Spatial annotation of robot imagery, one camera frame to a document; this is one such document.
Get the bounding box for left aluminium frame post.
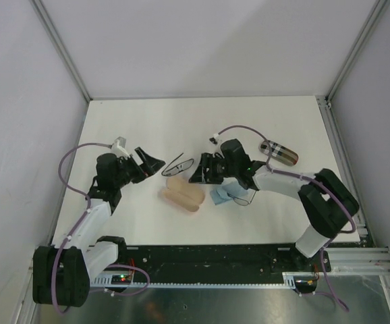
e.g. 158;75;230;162
29;0;92;103

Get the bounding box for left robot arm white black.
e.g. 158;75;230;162
32;144;165;308

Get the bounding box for right controller board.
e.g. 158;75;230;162
294;277;317;294

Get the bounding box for black frame glasses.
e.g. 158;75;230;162
161;153;194;178

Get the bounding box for grey slotted cable duct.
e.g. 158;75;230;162
90;273;296;290

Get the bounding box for plaid glasses case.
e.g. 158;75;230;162
258;140;299;166

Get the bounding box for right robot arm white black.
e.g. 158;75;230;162
189;139;360;271

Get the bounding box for blue cleaning cloth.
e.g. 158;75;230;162
210;182;248;205

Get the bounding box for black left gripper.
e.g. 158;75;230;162
113;147;164;188

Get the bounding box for pink glasses case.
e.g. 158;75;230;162
159;176;205;213

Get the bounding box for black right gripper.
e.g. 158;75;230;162
189;152;238;184

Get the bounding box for right aluminium frame post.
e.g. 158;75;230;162
325;0;390;103

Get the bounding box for thin wire frame glasses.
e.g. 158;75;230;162
227;191;257;207

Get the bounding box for controller board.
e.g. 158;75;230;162
111;274;133;285
294;277;317;294

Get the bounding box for aluminium frame post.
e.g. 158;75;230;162
325;0;390;103
29;0;92;103

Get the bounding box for left controller board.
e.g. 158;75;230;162
111;274;133;285

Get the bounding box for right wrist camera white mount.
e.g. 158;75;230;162
209;133;223;145

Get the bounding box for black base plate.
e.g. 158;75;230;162
116;244;331;284

